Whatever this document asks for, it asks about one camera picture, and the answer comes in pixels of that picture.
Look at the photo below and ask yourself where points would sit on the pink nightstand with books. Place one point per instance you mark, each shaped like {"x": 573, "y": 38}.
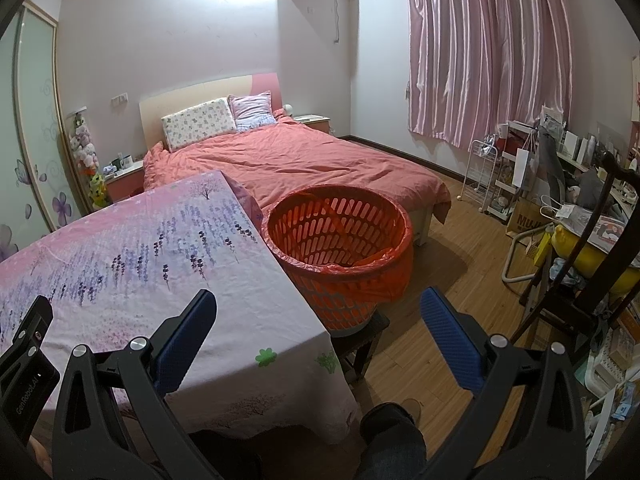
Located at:
{"x": 312, "y": 124}

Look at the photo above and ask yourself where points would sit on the red plastic laundry basket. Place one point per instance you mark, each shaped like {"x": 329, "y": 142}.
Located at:
{"x": 310, "y": 230}

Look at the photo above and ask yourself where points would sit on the pink striped pillow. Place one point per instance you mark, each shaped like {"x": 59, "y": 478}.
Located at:
{"x": 251, "y": 110}

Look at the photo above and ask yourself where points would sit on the white mug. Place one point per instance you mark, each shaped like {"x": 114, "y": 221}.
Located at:
{"x": 126, "y": 160}

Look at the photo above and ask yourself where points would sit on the flower print wardrobe door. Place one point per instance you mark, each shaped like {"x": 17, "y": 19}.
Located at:
{"x": 35, "y": 135}

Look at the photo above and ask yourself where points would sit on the white floral pillow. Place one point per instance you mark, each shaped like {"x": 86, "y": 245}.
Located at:
{"x": 197, "y": 124}

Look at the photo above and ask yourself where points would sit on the white plastic basket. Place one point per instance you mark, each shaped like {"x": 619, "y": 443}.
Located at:
{"x": 605, "y": 370}

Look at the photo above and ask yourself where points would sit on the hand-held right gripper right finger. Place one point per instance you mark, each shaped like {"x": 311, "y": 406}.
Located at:
{"x": 449, "y": 342}

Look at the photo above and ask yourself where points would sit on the person's leg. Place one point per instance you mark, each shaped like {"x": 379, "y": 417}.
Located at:
{"x": 392, "y": 445}

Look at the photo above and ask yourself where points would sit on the bed with coral duvet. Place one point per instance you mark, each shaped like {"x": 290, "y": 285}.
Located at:
{"x": 310, "y": 165}

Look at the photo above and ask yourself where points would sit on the hanging plush toys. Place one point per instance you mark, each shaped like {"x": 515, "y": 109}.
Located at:
{"x": 84, "y": 145}

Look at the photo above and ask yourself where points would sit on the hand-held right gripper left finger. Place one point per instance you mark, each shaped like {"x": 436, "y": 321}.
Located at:
{"x": 185, "y": 342}

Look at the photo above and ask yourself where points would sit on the beige pink headboard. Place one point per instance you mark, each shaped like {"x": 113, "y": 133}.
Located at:
{"x": 190, "y": 92}

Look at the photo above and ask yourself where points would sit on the pink floral tablecloth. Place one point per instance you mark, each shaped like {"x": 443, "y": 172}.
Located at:
{"x": 200, "y": 270}

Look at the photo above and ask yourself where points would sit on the wall socket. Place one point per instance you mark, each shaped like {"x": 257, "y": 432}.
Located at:
{"x": 120, "y": 98}

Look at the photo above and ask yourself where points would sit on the pink curtain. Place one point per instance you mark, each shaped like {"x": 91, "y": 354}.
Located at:
{"x": 485, "y": 55}

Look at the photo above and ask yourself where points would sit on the yellow green plush toy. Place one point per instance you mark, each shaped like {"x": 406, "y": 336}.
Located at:
{"x": 99, "y": 191}

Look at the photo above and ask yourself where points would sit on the white metal tube frame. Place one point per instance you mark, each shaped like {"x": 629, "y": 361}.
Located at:
{"x": 509, "y": 260}

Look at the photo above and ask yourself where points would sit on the pink nightstand with mugs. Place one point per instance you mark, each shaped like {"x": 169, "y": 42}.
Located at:
{"x": 125, "y": 182}

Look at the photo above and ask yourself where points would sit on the air conditioner pipe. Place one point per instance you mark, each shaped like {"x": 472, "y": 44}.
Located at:
{"x": 336, "y": 17}

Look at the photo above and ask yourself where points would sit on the dark wooden chair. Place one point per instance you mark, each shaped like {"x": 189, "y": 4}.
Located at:
{"x": 590, "y": 280}

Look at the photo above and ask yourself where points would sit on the brown paper bag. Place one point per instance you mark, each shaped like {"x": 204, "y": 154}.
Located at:
{"x": 525, "y": 220}

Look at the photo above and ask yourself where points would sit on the white storage cart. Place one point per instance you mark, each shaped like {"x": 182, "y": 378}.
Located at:
{"x": 505, "y": 200}

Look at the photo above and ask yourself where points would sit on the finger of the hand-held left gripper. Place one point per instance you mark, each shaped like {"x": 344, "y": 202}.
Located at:
{"x": 27, "y": 330}

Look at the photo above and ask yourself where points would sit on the dark wooden stool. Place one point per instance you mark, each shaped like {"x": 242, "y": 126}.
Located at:
{"x": 357, "y": 345}

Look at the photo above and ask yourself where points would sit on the white paper bag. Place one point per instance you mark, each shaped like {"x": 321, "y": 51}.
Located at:
{"x": 523, "y": 167}

